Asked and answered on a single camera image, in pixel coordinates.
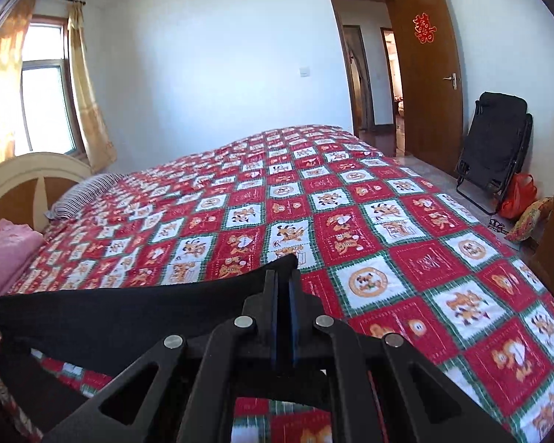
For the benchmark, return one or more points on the white wall switch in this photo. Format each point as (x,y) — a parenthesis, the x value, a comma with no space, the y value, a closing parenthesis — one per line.
(304,72)

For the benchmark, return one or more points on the yellow left curtain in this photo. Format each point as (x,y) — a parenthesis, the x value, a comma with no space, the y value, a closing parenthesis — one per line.
(12,38)

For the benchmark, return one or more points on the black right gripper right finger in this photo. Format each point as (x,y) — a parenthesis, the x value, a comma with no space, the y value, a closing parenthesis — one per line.
(376,389)

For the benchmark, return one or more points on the window with wooden frame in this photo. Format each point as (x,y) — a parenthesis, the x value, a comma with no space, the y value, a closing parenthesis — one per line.
(48,117)

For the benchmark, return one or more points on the red plastic bag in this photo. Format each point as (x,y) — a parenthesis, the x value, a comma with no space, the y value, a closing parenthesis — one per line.
(520,194)

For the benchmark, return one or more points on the yellow curtain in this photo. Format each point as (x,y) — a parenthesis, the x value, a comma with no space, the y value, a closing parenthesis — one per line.
(100,150)
(12,38)

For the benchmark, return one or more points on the black pants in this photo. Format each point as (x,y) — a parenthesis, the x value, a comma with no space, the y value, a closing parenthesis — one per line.
(105,330)

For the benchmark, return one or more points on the cream wooden headboard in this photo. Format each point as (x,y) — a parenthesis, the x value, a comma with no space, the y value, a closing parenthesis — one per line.
(32,183)

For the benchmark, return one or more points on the red double happiness decal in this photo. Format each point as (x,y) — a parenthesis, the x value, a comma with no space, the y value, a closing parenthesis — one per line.
(424,30)

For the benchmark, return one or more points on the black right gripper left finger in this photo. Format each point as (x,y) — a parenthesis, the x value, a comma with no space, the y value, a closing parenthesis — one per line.
(177,393)

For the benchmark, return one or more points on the brown wooden door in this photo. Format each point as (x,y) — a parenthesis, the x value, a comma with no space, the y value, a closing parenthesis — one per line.
(431,84)

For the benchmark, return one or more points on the pink folded blanket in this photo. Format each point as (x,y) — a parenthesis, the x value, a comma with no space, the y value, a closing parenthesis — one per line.
(18,246)

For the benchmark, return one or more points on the floral cushion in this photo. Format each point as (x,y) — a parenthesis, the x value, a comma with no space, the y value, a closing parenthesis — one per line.
(534,214)

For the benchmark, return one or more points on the yellow right curtain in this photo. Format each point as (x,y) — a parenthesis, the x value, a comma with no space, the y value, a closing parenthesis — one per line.
(100,150)

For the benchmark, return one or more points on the black folding chair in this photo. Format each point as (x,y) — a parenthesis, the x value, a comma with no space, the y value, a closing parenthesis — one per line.
(495,147)

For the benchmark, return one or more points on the striped grey pillow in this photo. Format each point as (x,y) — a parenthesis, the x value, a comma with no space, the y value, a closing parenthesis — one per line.
(81,195)

